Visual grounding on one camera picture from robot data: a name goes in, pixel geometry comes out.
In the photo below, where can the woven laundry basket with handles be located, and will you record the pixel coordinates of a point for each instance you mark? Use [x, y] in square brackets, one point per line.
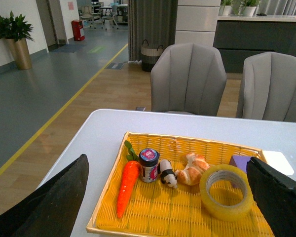
[150, 53]

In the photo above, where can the toy panda figure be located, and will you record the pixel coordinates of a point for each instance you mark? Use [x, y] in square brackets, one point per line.
[166, 174]

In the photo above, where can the grey curtain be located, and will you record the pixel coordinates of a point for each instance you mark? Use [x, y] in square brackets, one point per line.
[151, 20]

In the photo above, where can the potted plant in gold vase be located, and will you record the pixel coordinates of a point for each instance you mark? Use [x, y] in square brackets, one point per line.
[16, 31]

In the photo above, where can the white potted plant right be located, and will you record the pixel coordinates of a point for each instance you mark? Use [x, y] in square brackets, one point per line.
[248, 7]

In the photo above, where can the small jar with pink label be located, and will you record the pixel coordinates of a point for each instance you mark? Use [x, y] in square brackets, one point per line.
[149, 159]

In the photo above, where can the grey chair right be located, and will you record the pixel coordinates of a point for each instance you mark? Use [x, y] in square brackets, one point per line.
[268, 88]

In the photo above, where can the white potted plant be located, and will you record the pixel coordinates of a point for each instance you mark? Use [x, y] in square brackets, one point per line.
[248, 7]
[226, 7]

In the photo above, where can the grey chair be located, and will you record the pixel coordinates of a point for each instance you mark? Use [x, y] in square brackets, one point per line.
[268, 88]
[188, 78]

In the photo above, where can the office chair far background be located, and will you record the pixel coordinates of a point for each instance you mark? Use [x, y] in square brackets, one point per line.
[87, 14]

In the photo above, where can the purple block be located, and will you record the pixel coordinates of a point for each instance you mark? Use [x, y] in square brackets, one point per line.
[240, 162]

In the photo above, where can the red bin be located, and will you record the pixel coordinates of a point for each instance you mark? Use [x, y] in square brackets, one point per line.
[78, 30]

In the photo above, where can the toy croissant bread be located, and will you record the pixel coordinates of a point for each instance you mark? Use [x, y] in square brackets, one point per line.
[196, 165]

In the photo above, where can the office table far background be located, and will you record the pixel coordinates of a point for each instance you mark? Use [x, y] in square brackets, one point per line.
[118, 13]

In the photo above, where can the yellow tape roll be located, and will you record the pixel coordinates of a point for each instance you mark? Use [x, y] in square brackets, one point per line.
[225, 192]

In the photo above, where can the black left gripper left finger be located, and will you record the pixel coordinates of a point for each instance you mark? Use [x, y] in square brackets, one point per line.
[52, 209]

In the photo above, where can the grey chair left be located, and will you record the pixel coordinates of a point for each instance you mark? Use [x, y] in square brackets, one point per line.
[188, 78]

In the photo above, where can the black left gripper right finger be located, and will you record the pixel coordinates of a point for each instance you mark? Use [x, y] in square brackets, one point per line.
[275, 195]

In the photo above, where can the white potted plant left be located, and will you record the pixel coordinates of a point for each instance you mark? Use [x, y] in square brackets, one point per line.
[226, 7]

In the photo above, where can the orange toy carrot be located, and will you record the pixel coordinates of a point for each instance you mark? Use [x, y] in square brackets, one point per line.
[130, 175]

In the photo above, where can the dark grey counter cabinet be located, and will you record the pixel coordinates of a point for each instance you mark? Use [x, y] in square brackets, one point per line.
[238, 37]

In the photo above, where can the yellow woven basket tray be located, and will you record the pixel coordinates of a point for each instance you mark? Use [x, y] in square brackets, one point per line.
[156, 210]

